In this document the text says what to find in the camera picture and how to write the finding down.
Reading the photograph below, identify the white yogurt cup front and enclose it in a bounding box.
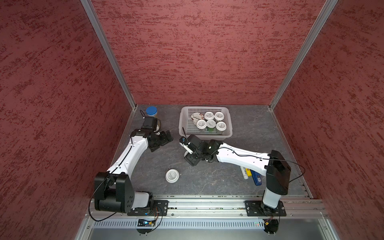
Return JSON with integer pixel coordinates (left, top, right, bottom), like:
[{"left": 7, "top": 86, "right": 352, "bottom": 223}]
[{"left": 207, "top": 120, "right": 216, "bottom": 132}]

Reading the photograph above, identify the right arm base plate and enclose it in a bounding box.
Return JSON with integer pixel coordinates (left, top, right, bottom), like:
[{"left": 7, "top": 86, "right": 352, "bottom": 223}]
[{"left": 245, "top": 201, "right": 287, "bottom": 217}]

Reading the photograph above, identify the yellow glue stick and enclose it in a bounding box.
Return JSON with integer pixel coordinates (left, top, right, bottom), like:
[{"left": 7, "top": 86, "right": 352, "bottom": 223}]
[{"left": 246, "top": 169, "right": 252, "bottom": 177}]

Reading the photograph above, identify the white yogurt cup green label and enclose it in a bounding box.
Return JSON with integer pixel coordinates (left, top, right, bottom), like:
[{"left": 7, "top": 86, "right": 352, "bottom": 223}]
[{"left": 204, "top": 112, "right": 215, "bottom": 121}]

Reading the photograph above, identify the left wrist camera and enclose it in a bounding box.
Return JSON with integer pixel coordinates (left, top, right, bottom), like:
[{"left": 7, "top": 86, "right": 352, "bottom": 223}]
[{"left": 142, "top": 117, "right": 161, "bottom": 134}]

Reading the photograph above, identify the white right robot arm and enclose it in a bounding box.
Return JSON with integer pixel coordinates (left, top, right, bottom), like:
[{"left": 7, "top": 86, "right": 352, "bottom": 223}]
[{"left": 180, "top": 135, "right": 291, "bottom": 210}]

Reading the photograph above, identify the left green circuit board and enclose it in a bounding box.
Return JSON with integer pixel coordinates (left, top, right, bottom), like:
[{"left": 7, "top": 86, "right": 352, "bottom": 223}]
[{"left": 138, "top": 219, "right": 157, "bottom": 228}]

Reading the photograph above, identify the brown chocolate yogurt cup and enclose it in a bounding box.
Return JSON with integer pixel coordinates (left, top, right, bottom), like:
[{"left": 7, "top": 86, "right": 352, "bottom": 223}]
[{"left": 191, "top": 113, "right": 205, "bottom": 125}]

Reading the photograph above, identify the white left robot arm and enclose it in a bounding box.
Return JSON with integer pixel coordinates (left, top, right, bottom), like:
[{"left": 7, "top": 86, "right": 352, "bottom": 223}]
[{"left": 93, "top": 130, "right": 173, "bottom": 214}]

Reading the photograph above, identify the aluminium corner post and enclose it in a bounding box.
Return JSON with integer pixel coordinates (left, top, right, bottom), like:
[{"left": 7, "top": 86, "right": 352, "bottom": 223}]
[
  {"left": 81, "top": 0, "right": 137, "bottom": 111},
  {"left": 270, "top": 0, "right": 338, "bottom": 112}
]

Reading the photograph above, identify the white glue stick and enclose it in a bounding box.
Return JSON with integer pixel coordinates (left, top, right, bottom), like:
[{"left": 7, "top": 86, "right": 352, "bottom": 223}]
[{"left": 240, "top": 167, "right": 249, "bottom": 180}]

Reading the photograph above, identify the white perforated plastic basket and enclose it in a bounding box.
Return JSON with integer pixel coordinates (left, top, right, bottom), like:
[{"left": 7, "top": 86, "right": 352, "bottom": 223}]
[{"left": 179, "top": 106, "right": 233, "bottom": 141}]

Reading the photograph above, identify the aluminium front rail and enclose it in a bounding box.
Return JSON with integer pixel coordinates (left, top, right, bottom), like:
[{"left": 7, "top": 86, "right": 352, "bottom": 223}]
[{"left": 85, "top": 196, "right": 329, "bottom": 219}]

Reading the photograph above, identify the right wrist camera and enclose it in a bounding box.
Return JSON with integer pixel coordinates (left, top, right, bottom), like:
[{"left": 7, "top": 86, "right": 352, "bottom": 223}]
[{"left": 179, "top": 135, "right": 203, "bottom": 155}]

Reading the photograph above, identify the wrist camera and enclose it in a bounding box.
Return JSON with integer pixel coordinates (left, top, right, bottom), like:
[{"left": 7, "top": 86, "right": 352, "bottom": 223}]
[
  {"left": 142, "top": 117, "right": 161, "bottom": 134},
  {"left": 179, "top": 135, "right": 203, "bottom": 155}
]

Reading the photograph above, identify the blue-lidded clear tube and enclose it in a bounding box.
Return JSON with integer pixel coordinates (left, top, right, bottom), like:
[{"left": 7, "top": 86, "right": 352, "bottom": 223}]
[{"left": 146, "top": 106, "right": 158, "bottom": 118}]

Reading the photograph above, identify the left aluminium corner post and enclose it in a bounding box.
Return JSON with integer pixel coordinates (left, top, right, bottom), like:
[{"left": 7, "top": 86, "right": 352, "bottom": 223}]
[{"left": 81, "top": 0, "right": 137, "bottom": 111}]

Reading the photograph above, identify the right aluminium corner post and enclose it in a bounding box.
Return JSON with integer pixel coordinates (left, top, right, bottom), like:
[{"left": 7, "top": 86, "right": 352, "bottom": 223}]
[{"left": 270, "top": 0, "right": 338, "bottom": 112}]

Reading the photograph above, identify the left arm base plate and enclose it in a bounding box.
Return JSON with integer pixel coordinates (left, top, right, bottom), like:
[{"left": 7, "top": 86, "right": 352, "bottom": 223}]
[{"left": 127, "top": 200, "right": 169, "bottom": 217}]

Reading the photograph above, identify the right black connector board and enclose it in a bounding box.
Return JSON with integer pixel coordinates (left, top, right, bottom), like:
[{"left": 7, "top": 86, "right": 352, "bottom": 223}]
[{"left": 264, "top": 219, "right": 280, "bottom": 235}]

